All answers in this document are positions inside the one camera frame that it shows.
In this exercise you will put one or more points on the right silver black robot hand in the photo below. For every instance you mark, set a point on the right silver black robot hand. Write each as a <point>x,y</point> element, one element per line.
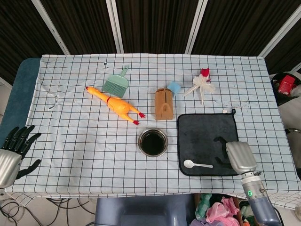
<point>241,155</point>

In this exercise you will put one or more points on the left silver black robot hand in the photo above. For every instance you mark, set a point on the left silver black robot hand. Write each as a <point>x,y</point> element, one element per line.
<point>9,162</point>

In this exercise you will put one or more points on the white plastic spoon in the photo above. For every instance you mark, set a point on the white plastic spoon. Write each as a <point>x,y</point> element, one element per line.
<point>188,163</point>

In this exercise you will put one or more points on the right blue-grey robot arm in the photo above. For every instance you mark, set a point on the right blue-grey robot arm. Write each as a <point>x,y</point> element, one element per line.
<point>258,195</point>

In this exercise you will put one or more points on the black cloth mat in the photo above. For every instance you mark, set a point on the black cloth mat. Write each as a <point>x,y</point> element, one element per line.
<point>202,136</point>

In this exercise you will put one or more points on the steel bowl with dark liquid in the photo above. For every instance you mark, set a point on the steel bowl with dark liquid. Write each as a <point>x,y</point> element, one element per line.
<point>152,143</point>

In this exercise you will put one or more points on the pink cloth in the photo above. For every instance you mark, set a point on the pink cloth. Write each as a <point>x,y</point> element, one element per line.
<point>219,212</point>

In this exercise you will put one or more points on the green cloth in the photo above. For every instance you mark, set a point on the green cloth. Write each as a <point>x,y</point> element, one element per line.
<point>202,204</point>

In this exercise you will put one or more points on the black waste bin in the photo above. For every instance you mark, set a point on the black waste bin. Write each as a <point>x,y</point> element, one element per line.
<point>276,99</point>

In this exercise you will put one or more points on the white black checked tablecloth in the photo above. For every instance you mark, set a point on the white black checked tablecloth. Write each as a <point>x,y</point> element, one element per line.
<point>82,141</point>

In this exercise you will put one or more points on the red carton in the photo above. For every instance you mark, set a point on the red carton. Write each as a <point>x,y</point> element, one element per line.
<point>287,84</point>

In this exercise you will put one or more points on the brown paper gable box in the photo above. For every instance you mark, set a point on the brown paper gable box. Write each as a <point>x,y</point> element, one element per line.
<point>164,103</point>

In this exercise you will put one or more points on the blue small cup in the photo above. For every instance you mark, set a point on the blue small cup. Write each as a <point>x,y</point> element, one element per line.
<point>174,87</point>

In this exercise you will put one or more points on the blue-grey robot torso base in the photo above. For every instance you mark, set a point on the blue-grey robot torso base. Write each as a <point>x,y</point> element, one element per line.
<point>141,212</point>

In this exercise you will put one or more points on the yellow rubber chicken toy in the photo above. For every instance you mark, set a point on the yellow rubber chicken toy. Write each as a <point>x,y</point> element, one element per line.
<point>117,106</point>

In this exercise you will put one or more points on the green dustpan brush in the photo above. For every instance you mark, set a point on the green dustpan brush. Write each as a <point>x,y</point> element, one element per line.
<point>116,84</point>

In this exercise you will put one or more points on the white partition frame post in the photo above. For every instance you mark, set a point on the white partition frame post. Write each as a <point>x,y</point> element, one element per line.
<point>279,33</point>
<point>115,26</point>
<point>50,26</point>
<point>196,26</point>

